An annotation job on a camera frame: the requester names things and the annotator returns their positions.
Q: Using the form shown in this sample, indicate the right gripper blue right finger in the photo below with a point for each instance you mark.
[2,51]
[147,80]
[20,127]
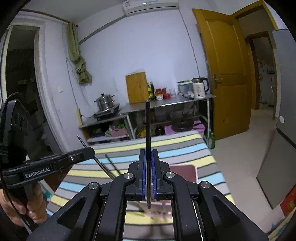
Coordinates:
[161,189]

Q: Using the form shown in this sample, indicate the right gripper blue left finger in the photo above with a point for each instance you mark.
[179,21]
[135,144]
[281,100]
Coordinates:
[136,191]

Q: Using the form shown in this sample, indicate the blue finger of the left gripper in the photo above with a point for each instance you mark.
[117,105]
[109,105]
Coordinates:
[80,155]

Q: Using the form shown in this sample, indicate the grey chopstick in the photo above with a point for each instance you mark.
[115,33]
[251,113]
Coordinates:
[106,171]

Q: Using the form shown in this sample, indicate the black chopstick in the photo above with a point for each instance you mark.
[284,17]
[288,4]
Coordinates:
[148,150]
[113,165]

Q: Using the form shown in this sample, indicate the person's left hand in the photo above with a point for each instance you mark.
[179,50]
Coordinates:
[35,208]

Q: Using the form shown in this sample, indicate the pink plastic utensil basket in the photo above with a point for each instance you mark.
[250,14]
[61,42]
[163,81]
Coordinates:
[183,188]

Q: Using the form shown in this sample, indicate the striped tablecloth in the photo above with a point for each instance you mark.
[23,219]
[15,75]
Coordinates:
[179,150]

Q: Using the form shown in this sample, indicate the induction cooker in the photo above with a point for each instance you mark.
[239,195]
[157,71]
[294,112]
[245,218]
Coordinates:
[107,113]

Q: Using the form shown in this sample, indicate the low side shelf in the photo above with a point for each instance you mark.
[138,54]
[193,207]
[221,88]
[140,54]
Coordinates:
[99,131]

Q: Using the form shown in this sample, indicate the steel steamer pot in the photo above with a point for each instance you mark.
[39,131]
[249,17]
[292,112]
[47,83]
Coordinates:
[104,102]

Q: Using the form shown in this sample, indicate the green plastic bottle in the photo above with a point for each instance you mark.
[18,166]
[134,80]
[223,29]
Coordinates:
[211,141]

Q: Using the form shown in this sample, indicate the green hanging cloth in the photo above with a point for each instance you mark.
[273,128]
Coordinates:
[74,51]

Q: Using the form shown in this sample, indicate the wooden cutting board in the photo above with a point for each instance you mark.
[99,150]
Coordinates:
[137,89]

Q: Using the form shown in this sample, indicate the red lidded jars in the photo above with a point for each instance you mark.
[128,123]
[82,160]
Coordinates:
[162,94]

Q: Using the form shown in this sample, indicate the dark sauce bottles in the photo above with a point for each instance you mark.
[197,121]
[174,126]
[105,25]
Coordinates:
[150,92]

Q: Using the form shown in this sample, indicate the clear storage box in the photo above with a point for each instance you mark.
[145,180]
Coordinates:
[185,87]

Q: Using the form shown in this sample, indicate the white electric kettle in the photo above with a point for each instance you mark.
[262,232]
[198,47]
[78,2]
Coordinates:
[200,86]

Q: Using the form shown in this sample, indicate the grey refrigerator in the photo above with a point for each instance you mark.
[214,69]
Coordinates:
[276,176]

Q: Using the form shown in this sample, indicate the yellow wooden door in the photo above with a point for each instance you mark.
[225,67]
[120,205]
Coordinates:
[229,69]

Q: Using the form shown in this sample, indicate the white air conditioner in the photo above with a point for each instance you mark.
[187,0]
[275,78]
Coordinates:
[138,7]

